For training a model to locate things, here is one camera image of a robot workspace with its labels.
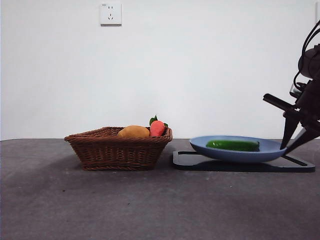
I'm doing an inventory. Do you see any dark rectangular tray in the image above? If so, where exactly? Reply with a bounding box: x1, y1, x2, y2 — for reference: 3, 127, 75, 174
172, 150, 316, 174

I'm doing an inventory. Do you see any brown wicker basket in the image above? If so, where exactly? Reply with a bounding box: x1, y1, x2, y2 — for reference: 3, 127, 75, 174
64, 126, 174, 172

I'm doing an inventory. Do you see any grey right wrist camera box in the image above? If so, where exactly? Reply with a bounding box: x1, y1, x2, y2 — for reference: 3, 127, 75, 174
289, 83, 306, 98

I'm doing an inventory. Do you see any yellow-brown potato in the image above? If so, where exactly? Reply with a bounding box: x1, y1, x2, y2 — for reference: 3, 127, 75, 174
117, 125, 151, 138

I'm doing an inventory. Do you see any orange carrot with green leaves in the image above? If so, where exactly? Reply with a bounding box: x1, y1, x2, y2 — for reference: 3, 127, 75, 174
149, 114, 169, 137

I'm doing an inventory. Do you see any blue plate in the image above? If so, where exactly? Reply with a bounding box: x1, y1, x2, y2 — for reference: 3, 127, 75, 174
189, 135, 288, 164

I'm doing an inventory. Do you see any white wall socket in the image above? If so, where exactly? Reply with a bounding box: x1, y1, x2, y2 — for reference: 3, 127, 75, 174
99, 2, 123, 27

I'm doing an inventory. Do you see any green pepper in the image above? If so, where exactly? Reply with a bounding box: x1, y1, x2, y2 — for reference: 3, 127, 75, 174
205, 139, 261, 153

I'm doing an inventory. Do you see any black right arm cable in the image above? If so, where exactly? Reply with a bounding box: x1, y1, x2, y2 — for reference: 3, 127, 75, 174
301, 19, 320, 60

